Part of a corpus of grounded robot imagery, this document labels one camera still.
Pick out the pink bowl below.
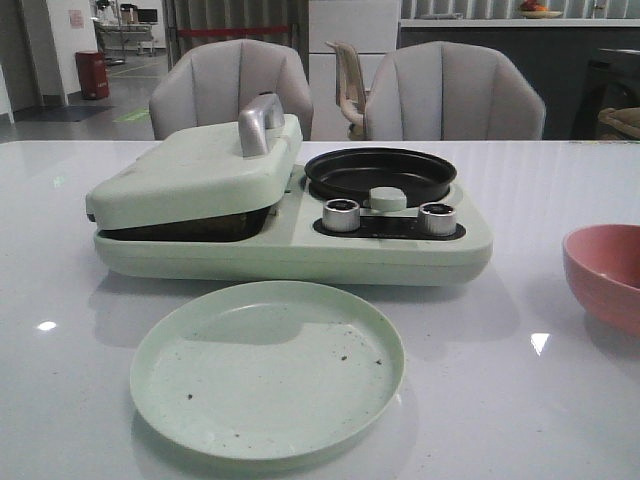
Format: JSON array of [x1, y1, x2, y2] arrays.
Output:
[[562, 224, 639, 336]]

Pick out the silver control knob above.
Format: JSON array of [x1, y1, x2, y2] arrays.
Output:
[[416, 202, 457, 237], [321, 198, 360, 233]]

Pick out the black round frying pan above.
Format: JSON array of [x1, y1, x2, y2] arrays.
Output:
[[304, 147, 457, 207]]

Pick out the red trash bin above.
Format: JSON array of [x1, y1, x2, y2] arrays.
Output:
[[75, 51, 109, 100]]

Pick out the green round pan handle knob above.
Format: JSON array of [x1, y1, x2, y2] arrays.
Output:
[[369, 186, 407, 212]]

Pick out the left grey upholstered chair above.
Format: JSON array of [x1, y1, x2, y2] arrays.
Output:
[[149, 39, 314, 140]]

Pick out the right silver control knob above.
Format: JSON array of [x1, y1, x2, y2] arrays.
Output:
[[416, 202, 457, 237]]

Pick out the fruit plate on counter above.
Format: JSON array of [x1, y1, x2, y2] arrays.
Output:
[[517, 0, 563, 19]]

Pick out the white cabinet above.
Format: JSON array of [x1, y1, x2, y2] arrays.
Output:
[[309, 1, 401, 141]]

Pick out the light green round plate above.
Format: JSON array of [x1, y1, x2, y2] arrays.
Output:
[[130, 281, 405, 464]]

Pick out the beige office chair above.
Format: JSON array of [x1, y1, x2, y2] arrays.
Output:
[[326, 41, 368, 141]]

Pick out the green breakfast maker lid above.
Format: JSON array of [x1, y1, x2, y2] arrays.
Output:
[[85, 114, 303, 230]]

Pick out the bread slice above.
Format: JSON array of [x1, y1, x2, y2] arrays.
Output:
[[100, 208, 269, 242]]

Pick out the left silver control knob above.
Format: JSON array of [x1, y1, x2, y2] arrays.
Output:
[[321, 198, 360, 233]]

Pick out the right grey upholstered chair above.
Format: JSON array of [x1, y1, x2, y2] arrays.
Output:
[[364, 41, 546, 141]]

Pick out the green breakfast maker base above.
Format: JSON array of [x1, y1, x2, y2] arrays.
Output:
[[94, 165, 493, 286]]

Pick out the grey upholstered chair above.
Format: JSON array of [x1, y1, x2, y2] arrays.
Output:
[[364, 41, 546, 141], [149, 39, 314, 140]]

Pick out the dark grey counter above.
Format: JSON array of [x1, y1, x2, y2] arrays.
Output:
[[397, 18, 639, 140]]

